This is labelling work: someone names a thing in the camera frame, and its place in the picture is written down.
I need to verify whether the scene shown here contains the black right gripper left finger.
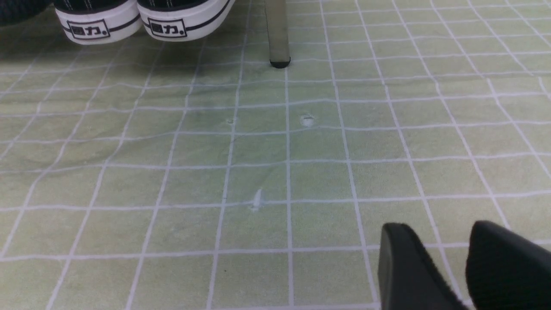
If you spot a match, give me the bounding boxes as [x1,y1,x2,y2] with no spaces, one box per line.
[378,223,467,310]

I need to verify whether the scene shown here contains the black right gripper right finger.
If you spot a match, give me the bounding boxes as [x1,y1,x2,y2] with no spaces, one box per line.
[466,220,551,310]

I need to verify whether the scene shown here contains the black canvas sneaker white sole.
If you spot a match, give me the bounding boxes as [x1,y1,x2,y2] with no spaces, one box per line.
[137,0,235,42]

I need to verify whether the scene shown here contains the black canvas sneaker white laces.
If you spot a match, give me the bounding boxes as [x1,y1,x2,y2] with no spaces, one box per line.
[53,0,142,45]

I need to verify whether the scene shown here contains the silver metal shoe rack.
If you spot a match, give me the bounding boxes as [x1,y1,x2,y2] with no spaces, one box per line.
[264,0,291,69]

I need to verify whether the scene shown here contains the green checkered floor mat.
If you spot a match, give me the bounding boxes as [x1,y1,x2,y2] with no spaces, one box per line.
[0,0,551,310]

